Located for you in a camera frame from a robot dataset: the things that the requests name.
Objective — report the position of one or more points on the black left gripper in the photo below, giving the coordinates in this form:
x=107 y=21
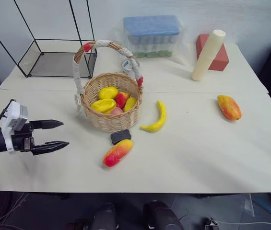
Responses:
x=23 y=138

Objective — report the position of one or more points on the yellow toy starfruit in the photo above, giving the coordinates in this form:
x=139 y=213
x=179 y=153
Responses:
x=103 y=105

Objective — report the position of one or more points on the red yellow toy mango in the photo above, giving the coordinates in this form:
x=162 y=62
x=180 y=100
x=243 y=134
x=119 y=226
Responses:
x=118 y=153

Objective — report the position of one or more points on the pink toy peach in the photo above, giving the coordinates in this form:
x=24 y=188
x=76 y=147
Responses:
x=116 y=111

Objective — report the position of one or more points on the black eraser block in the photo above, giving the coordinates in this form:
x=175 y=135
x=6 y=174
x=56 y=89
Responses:
x=121 y=136

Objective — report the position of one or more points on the large yellow toy lemon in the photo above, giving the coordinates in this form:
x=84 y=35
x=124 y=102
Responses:
x=108 y=92

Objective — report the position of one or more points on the red toy apple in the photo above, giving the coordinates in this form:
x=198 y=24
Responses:
x=121 y=99

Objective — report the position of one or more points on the small yellow toy lemon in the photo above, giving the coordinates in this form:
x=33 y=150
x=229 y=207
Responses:
x=130 y=103

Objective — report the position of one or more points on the dark rounded shape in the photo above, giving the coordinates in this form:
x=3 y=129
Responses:
x=102 y=216
x=162 y=215

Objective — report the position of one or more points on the clear tape roll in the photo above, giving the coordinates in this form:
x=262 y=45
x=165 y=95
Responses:
x=130 y=65

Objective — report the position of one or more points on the yellow toy banana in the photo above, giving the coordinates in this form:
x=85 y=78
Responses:
x=157 y=118

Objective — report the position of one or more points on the blue lidded clear container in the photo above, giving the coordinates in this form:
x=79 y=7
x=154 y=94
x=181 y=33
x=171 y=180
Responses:
x=152 y=36

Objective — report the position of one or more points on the cream cylinder roll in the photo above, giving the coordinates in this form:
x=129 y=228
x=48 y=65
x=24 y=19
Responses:
x=208 y=55

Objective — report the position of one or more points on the orange yellow toy mango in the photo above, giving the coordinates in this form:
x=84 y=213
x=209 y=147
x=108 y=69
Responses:
x=229 y=107

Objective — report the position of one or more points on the red brick block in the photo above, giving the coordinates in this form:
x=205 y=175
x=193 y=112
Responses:
x=218 y=56

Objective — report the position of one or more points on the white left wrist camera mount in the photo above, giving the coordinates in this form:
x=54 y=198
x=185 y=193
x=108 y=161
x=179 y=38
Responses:
x=14 y=117

